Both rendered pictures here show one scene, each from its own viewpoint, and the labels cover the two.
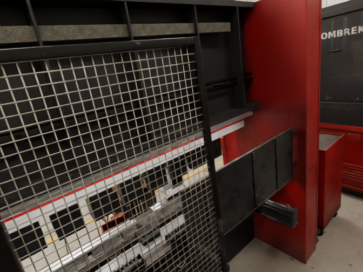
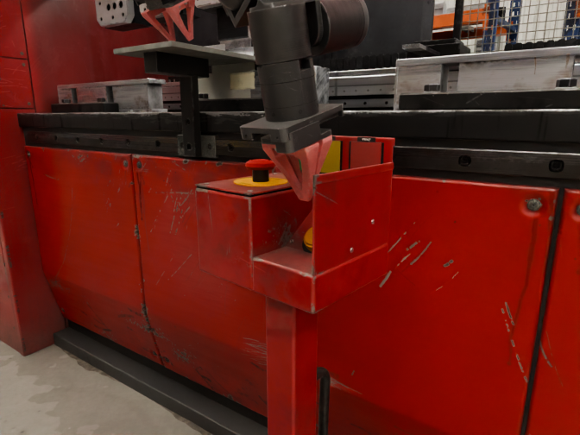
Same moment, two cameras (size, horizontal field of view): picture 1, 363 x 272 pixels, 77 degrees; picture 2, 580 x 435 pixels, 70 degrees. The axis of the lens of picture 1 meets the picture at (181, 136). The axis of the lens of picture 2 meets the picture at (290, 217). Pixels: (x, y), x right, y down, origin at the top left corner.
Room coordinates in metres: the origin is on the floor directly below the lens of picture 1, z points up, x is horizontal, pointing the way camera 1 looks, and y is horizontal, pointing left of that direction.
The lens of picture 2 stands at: (1.82, 1.18, 0.87)
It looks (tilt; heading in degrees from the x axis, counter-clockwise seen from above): 14 degrees down; 251
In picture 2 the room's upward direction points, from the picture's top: straight up
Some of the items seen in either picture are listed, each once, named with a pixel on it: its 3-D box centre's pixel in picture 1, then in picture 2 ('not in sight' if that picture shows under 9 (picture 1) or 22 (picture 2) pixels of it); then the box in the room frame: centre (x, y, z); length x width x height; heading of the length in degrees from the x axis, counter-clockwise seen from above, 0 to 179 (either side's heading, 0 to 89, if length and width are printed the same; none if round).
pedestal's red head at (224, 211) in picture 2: (114, 224); (292, 207); (1.65, 0.68, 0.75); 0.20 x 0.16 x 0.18; 120
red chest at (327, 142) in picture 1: (308, 180); not in sight; (2.22, -1.31, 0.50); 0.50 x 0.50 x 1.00; 37
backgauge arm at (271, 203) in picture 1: (254, 201); not in sight; (1.56, -0.49, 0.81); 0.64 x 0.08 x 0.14; 37
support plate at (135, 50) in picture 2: (167, 185); (191, 55); (1.71, 0.18, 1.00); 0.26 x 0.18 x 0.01; 37
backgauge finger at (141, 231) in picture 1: (140, 227); (430, 49); (1.20, 0.34, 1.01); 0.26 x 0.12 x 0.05; 37
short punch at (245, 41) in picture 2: (176, 182); (235, 28); (1.59, 0.09, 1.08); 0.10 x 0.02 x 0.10; 127
